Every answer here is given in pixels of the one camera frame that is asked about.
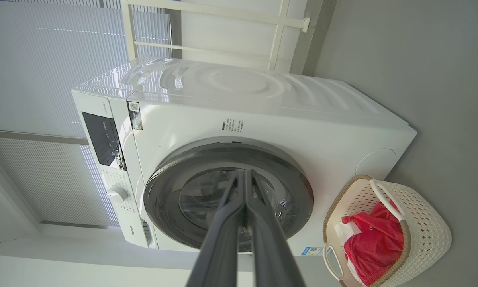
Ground blue energy label sticker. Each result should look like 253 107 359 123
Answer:
302 246 331 256

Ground white front-load washing machine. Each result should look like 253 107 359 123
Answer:
71 55 418 256

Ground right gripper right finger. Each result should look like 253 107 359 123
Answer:
245 169 306 287

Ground QR code sticker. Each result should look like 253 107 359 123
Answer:
127 101 144 131

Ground white washer dial knob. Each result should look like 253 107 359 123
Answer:
106 185 129 204

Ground black washer control display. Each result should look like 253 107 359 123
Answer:
82 112 127 171

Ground round white filter cover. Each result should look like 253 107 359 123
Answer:
355 148 398 178

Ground white window blinds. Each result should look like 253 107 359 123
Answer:
0 0 172 228

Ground red garment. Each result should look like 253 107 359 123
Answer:
341 201 405 287

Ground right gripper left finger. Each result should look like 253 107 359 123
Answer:
185 169 246 287

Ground dark grey round washer door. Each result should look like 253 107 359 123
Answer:
143 142 314 252

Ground white metal rack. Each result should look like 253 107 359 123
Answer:
121 0 311 72

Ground printed text notice sticker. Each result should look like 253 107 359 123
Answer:
221 118 245 134

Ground white garment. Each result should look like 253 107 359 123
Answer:
334 220 367 285

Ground cream perforated laundry basket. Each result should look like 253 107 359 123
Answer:
323 175 452 287

